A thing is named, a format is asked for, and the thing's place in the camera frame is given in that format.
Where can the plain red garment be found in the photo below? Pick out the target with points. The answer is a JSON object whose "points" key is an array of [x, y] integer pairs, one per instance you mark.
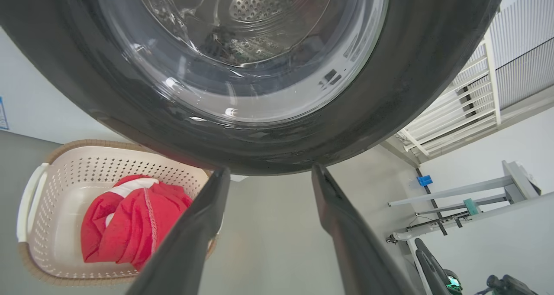
{"points": [[164, 212]]}

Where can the small blue box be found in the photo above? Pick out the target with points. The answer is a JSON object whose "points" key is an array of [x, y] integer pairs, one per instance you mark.
{"points": [[425, 180]]}

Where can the blue energy label sticker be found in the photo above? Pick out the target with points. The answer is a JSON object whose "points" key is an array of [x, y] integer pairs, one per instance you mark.
{"points": [[3, 113]]}

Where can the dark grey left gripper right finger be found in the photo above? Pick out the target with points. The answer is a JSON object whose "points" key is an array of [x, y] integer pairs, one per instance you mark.
{"points": [[350, 247]]}

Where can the white metal railing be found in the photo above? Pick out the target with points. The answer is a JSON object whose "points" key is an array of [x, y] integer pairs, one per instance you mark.
{"points": [[458, 108]]}

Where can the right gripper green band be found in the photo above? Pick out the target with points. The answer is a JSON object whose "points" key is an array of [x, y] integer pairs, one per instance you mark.
{"points": [[453, 283]]}

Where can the black robot wrist part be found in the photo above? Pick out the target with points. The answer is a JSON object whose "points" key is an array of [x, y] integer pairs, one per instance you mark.
{"points": [[513, 286]]}

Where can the cream perforated laundry basket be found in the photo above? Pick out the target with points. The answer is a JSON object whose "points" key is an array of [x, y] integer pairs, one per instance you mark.
{"points": [[56, 225]]}

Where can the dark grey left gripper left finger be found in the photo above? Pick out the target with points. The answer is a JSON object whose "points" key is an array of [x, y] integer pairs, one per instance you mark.
{"points": [[194, 238]]}

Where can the red garment with white trim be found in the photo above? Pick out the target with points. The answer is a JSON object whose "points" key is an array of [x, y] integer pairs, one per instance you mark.
{"points": [[99, 221]]}

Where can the dark round washing machine door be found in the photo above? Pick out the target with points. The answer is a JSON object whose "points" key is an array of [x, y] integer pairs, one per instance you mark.
{"points": [[411, 104]]}

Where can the white washing machine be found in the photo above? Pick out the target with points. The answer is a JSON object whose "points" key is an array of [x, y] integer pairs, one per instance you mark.
{"points": [[34, 100]]}

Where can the white metal frame stand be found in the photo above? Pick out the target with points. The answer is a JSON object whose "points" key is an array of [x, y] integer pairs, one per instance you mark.
{"points": [[467, 188]]}

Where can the perforated steel drum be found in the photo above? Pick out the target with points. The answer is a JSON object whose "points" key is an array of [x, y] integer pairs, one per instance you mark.
{"points": [[255, 17]]}

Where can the small green block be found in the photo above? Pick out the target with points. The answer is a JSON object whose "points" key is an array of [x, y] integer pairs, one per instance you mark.
{"points": [[471, 207]]}

